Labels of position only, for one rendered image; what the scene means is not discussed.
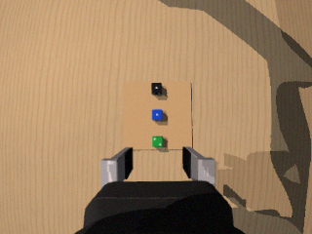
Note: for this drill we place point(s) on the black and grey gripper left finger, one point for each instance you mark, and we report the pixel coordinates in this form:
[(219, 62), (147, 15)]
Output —
[(117, 168)]

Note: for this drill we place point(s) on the tan square mat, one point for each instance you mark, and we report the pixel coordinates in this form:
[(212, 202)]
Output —
[(176, 124)]

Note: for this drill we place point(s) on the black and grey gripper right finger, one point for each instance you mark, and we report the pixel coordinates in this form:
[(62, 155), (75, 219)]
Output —
[(197, 167)]

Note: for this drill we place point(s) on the black die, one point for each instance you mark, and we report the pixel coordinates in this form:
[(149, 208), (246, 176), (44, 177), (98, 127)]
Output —
[(156, 88)]

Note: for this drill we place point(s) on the green die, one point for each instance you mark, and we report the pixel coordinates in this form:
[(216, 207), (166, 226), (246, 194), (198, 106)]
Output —
[(157, 141)]

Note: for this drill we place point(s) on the dark blue die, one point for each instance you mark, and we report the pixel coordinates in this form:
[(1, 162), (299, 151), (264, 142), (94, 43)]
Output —
[(156, 114)]

